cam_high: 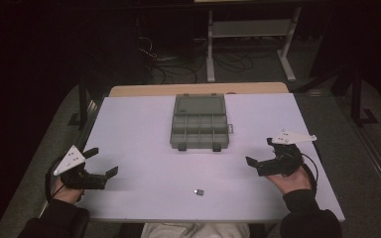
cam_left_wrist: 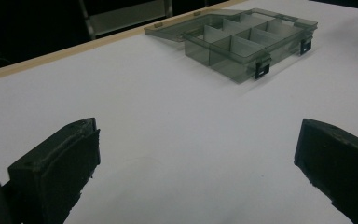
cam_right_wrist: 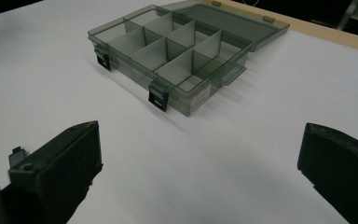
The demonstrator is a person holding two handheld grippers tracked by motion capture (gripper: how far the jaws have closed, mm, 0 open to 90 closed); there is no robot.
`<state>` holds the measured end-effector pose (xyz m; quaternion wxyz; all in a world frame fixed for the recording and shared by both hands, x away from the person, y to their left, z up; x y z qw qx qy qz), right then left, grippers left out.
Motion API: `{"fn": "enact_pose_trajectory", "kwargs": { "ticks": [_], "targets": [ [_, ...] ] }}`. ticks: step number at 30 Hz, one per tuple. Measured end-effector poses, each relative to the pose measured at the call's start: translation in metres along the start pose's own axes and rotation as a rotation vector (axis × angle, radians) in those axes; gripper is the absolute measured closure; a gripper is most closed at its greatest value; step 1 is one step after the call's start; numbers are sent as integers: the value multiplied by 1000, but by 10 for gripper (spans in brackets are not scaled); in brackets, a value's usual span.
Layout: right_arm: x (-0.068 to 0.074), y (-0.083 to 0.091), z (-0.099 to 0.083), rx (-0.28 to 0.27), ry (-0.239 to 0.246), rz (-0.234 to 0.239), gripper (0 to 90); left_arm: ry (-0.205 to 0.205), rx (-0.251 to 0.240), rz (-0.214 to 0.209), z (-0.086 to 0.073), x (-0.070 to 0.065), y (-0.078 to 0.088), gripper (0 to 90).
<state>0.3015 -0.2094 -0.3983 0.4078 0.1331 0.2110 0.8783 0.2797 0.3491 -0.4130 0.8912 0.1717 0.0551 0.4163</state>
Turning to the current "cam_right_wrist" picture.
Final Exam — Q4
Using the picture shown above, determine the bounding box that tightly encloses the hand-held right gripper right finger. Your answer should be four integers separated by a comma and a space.
296, 122, 358, 224

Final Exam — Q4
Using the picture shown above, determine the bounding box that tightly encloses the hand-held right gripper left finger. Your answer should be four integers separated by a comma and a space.
0, 120, 103, 224

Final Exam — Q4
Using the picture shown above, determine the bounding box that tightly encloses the grey transparent compartment box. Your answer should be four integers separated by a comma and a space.
87, 0, 291, 118

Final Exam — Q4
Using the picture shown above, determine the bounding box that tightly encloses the metal stand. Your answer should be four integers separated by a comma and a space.
310, 0, 358, 32

